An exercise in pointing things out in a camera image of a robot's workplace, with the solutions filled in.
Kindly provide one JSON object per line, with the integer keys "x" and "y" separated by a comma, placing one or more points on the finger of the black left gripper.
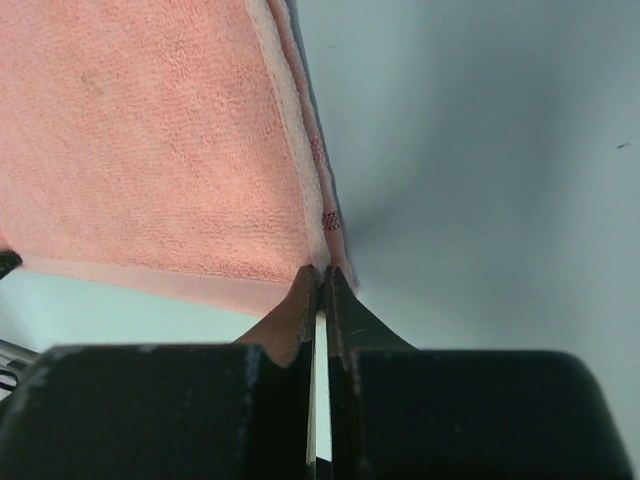
{"x": 9, "y": 261}

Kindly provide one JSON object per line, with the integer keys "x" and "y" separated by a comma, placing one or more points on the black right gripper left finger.
{"x": 241, "y": 410}

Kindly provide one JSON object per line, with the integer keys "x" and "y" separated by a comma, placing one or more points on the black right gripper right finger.
{"x": 399, "y": 412}

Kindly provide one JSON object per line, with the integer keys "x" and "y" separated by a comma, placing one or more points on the pink towel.
{"x": 164, "y": 146}

